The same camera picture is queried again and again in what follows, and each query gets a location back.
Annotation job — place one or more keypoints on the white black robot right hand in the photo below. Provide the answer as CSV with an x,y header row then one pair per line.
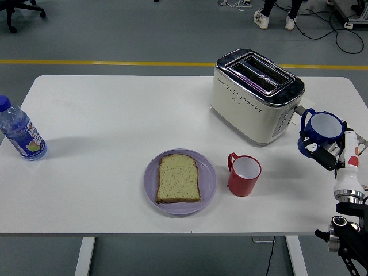
x,y
349,175

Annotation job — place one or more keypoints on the blue enamel cup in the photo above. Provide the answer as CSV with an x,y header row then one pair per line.
x,y
323,126

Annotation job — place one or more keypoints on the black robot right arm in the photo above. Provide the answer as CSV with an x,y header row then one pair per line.
x,y
349,230

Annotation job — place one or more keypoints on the red enamel cup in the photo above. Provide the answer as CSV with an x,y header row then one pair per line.
x,y
240,184

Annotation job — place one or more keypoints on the slice of toast bread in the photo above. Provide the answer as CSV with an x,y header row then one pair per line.
x,y
178,179

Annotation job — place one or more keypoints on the silver metal toast rack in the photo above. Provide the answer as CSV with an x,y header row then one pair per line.
x,y
334,147

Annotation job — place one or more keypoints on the white paper card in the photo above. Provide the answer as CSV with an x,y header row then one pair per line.
x,y
307,101

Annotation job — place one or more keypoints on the white table leg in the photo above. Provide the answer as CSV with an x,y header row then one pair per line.
x,y
84,256
296,256

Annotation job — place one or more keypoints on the cream chrome toaster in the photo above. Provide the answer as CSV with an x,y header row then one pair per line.
x,y
244,118

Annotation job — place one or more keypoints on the purple round plate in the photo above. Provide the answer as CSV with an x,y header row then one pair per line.
x,y
207,178

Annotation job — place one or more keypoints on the person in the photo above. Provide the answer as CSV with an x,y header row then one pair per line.
x,y
263,18

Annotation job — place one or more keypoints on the clear blue-capped water bottle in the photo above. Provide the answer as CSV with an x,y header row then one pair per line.
x,y
21,135

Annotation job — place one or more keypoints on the black office chair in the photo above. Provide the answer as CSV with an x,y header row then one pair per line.
x,y
11,8

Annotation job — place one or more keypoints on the grey under-table bracket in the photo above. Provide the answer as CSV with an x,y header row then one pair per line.
x,y
260,239

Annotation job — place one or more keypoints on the metal equipment frame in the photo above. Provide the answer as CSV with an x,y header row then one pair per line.
x,y
349,24

